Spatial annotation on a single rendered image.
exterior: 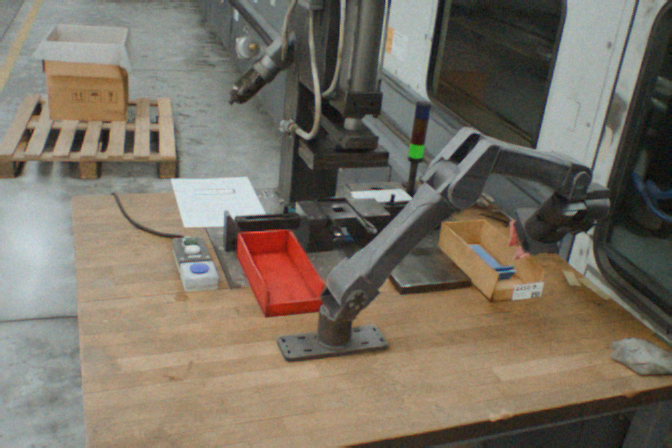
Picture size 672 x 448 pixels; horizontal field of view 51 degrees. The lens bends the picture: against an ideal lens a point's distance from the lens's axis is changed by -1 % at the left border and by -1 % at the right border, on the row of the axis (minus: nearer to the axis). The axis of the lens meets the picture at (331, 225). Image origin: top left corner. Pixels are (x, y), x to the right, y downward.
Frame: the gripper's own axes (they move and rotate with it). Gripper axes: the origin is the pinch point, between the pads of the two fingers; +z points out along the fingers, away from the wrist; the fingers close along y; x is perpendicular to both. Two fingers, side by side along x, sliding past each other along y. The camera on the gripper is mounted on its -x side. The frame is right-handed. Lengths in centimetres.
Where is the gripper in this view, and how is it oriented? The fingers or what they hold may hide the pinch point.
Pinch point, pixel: (515, 250)
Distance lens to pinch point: 156.6
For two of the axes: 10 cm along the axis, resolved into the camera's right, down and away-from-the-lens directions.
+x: -9.4, 0.4, -3.4
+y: -2.1, -8.7, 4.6
